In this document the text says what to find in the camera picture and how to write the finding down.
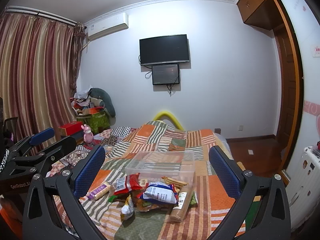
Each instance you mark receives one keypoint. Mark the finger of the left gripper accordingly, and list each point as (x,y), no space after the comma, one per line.
(57,147)
(26,144)

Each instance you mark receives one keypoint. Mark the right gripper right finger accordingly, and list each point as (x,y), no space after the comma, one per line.
(272,219)

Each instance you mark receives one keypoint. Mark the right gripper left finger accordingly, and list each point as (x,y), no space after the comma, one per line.
(41,219)

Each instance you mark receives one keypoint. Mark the purple label cracker pack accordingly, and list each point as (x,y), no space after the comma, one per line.
(100,191)

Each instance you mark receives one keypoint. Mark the red snack bag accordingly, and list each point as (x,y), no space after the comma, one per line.
(127,184)

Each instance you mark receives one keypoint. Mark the yellow white snack bag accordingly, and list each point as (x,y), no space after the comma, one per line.
(127,210)

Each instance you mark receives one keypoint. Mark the brown cracker sleeve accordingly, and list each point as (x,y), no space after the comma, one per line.
(179,211)

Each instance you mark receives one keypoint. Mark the blue white snack bag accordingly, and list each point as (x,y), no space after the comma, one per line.
(159,193)

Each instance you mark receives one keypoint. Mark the clear plastic storage bin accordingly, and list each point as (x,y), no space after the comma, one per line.
(154,165)

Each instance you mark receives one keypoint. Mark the green pea snack packet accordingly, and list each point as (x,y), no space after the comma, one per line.
(193,200)

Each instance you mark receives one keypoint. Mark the checkered patterned blanket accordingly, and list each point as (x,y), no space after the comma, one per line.
(112,140)

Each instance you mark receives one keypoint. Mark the red box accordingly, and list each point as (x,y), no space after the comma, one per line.
(70,128)

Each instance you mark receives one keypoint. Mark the dark blue box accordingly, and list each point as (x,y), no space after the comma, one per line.
(78,136)

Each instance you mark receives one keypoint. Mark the pink plush toy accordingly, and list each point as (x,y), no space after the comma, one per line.
(88,135)

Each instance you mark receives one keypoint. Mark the white radiator with stickers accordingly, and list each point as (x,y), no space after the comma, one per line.
(303,188)

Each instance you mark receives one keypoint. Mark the green printed bag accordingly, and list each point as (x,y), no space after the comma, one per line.
(98,122)

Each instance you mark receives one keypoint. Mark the grey green long pillow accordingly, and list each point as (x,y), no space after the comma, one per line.
(99,93)

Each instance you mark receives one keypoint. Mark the red gold striped curtain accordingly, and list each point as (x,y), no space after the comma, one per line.
(40,63)

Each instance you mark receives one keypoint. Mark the patchwork striped bed quilt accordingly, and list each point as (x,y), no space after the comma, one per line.
(151,221)

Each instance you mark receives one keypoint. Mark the yellow foam tube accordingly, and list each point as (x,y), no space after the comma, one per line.
(167,115)

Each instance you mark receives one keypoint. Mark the brown wooden door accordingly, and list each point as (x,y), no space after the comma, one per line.
(291,86)

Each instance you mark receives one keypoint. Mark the wooden overhead cabinet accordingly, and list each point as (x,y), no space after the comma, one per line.
(260,13)

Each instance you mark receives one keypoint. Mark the white wall socket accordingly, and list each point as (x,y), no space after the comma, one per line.
(241,127)

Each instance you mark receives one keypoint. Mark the small black wall monitor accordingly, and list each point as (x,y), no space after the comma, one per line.
(167,74)

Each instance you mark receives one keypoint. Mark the white wall air conditioner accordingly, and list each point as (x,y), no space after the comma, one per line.
(108,26)

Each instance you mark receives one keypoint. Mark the black wall television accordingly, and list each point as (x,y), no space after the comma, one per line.
(164,49)

